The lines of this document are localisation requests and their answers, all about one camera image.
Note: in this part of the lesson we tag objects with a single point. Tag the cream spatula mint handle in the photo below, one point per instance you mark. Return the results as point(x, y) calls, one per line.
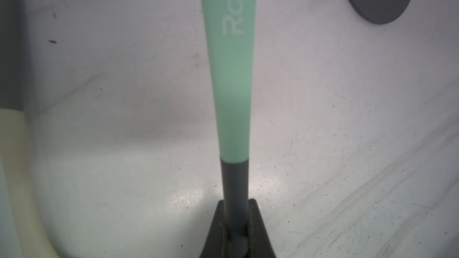
point(33, 240)

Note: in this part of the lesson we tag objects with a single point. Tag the grey spatula mint handle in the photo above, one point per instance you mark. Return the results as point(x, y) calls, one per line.
point(230, 32)

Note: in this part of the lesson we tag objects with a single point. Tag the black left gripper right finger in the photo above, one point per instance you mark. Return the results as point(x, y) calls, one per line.
point(258, 239)

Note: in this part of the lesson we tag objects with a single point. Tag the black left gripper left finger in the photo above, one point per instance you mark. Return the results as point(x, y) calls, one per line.
point(216, 244)

